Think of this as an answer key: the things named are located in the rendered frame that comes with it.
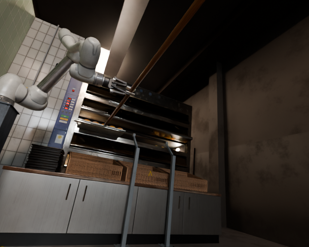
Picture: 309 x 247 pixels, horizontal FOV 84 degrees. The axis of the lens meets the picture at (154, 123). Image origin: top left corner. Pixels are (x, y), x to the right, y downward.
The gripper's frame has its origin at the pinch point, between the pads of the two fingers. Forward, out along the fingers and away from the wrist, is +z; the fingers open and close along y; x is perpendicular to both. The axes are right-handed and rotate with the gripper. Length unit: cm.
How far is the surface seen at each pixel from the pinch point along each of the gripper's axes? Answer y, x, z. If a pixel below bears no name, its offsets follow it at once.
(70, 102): -29, -128, -45
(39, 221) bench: 101, -76, -34
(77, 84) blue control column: -58, -128, -45
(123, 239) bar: 112, -70, 38
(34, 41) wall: -101, -132, -111
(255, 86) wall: -165, -82, 280
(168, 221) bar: 95, -69, 86
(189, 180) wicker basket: 48, -80, 118
